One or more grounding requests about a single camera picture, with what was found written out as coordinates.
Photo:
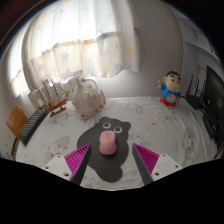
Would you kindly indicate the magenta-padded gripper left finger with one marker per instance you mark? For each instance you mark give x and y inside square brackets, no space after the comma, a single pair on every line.
[60,165]

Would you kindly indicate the orange wooden chair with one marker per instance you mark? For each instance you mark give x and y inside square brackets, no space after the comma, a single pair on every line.
[16,120]

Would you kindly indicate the black monitor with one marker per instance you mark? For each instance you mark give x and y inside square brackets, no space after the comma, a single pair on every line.
[215,90]

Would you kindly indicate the white star-print curtain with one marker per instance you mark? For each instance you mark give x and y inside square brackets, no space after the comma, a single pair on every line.
[83,43]

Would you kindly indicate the wooden model sailing ship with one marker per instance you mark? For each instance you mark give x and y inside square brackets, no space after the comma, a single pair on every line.
[55,106]

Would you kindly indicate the dark grey cat-shaped mouse pad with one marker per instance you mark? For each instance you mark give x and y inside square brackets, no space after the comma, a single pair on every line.
[113,166]

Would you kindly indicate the cartoon boy figurine clock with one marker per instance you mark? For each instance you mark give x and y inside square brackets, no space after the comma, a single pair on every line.
[170,88]

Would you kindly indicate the red printed package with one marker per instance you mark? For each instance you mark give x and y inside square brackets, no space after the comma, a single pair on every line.
[221,153]

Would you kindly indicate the black desktop device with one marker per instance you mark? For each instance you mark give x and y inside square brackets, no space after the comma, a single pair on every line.
[211,125]

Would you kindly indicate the black router with antennas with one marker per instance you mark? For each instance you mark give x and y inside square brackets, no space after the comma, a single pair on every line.
[195,100]

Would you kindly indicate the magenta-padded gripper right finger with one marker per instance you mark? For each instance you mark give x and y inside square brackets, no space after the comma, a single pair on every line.
[163,165]

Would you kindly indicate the white printed tablecloth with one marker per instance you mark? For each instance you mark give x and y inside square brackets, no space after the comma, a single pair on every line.
[160,130]

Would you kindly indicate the pink computer mouse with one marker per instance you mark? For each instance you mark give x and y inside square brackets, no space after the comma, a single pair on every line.
[108,143]

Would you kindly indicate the white wall shelf unit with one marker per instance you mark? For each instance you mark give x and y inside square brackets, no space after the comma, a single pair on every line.
[200,43]

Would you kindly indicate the white fabric basket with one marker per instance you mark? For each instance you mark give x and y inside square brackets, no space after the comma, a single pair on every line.
[88,100]

